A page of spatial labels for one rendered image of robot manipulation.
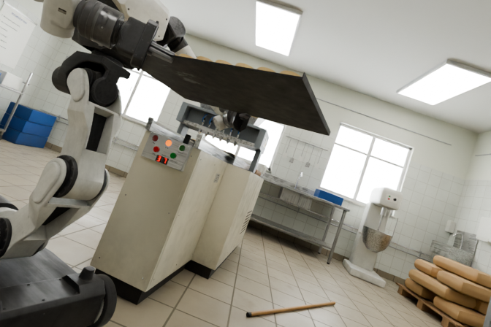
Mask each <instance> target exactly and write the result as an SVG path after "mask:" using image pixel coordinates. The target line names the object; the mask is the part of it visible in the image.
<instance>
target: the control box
mask: <svg viewBox="0 0 491 327"><path fill-rule="evenodd" d="M154 135H156V136H158V140H157V141H153V136H154ZM167 140H170V141H171V142H172V144H171V145H170V146H166V141H167ZM181 145H184V146H185V150H184V151H180V150H179V147H180V146H181ZM155 146H157V147H159V151H158V152H154V151H153V148H154V147H155ZM192 149H193V147H192V146H191V145H187V144H184V143H182V142H179V141H176V140H174V139H170V138H169V137H166V136H162V135H161V134H157V133H154V132H151V133H150V135H149V137H148V141H147V142H146V144H145V147H144V150H143V152H142V155H141V156H143V157H145V158H149V159H151V160H153V161H156V162H158V163H161V164H164V165H166V166H169V167H171V168H173V169H177V170H179V171H181V172H183V170H184V169H185V166H186V163H187V161H188V159H189V156H190V154H191V151H192ZM171 153H175V154H176V157H175V158H170V154H171ZM158 156H161V158H160V157H159V158H160V161H157V158H158ZM165 158H166V159H167V161H166V163H163V160H166V159H165Z"/></svg>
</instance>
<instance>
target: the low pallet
mask: <svg viewBox="0 0 491 327"><path fill-rule="evenodd" d="M395 284H397V285H399V288H398V291H397V292H398V293H399V294H400V295H401V296H405V297H407V298H410V299H413V300H415V301H418V302H417V306H416V307H418V308H419V309H420V310H422V311H424V312H428V313H430V314H432V315H435V316H438V317H440V318H442V321H441V325H442V326H443V327H471V326H467V325H466V324H463V323H460V322H457V321H456V320H454V319H453V318H451V317H449V316H448V315H447V314H445V313H444V312H442V311H440V310H439V309H438V308H437V307H436V306H435V305H434V304H433V302H432V301H429V300H427V299H423V298H422V297H420V296H418V295H417V294H415V293H414V292H413V291H411V290H409V289H408V288H407V287H406V286H404V285H402V284H400V283H397V282H396V283H395Z"/></svg>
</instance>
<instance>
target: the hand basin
mask: <svg viewBox="0 0 491 327"><path fill-rule="evenodd" d="M455 225H456V223H455V222H454V221H451V220H448V221H447V224H446V229H445V231H447V232H449V233H452V234H453V233H454V227H455ZM455 235H456V237H455V239H454V244H453V246H451V245H447V244H444V243H442V242H438V241H435V240H433V241H432V243H431V246H430V252H432V253H435V254H437V255H441V256H443V257H445V258H449V259H451V260H453V261H456V262H459V263H462V264H465V265H466V266H469V267H471V264H472V260H473V254H474V253H475V250H476V246H477V242H478V240H481V241H483V242H489V243H491V218H484V217H481V220H480V224H479V228H478V231H477V234H471V233H468V232H464V231H459V230H457V233H456V234H454V235H453V236H455Z"/></svg>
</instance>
